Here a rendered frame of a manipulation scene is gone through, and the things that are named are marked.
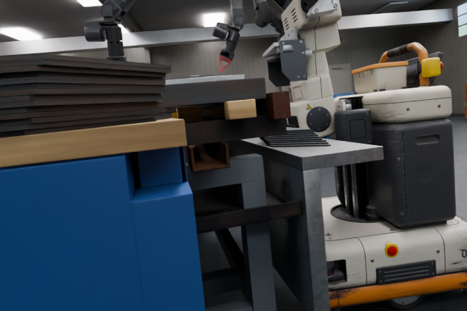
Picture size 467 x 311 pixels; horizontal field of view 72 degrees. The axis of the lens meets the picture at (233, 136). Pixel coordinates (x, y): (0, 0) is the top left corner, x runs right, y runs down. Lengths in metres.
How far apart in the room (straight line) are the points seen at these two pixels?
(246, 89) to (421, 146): 0.81
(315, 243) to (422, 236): 0.70
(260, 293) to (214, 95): 0.51
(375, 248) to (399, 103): 0.53
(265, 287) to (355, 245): 0.49
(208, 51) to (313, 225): 11.62
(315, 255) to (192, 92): 0.45
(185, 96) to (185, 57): 11.50
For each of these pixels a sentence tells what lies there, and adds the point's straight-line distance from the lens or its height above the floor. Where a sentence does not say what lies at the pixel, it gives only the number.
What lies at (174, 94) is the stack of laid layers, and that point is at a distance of 0.71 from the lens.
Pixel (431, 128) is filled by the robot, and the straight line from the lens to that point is 1.37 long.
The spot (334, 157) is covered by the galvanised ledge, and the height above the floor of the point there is 0.67.
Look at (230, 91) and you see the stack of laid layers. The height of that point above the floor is 0.84.
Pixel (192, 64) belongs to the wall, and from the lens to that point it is 12.16.
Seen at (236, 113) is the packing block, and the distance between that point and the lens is 0.68.
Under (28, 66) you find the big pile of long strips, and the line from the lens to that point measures 0.29.
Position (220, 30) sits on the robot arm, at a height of 1.18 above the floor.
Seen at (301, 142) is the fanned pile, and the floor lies 0.69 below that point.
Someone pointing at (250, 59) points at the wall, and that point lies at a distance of 12.30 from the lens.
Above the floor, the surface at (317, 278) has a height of 0.41.
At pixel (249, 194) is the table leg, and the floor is 0.59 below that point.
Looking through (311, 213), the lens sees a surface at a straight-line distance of 0.74.
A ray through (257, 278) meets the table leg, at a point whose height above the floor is 0.37.
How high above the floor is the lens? 0.79
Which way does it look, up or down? 5 degrees down
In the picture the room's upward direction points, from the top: 6 degrees counter-clockwise
